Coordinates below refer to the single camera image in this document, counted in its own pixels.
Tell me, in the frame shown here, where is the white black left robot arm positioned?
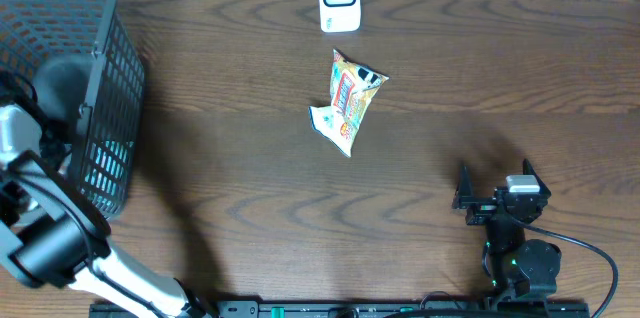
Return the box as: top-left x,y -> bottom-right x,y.
1,104 -> 218,317

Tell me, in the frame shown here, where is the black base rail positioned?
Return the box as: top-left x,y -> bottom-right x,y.
89,299 -> 591,318

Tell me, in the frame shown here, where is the yellow red snack bag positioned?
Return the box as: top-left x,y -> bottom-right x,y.
308,49 -> 389,157

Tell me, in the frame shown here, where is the dark grey plastic mesh basket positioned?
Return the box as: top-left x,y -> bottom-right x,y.
1,0 -> 145,219

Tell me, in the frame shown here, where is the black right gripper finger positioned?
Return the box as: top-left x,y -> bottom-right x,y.
522,159 -> 551,198
452,163 -> 474,209

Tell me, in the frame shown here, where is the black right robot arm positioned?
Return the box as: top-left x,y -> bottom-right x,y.
452,160 -> 562,310

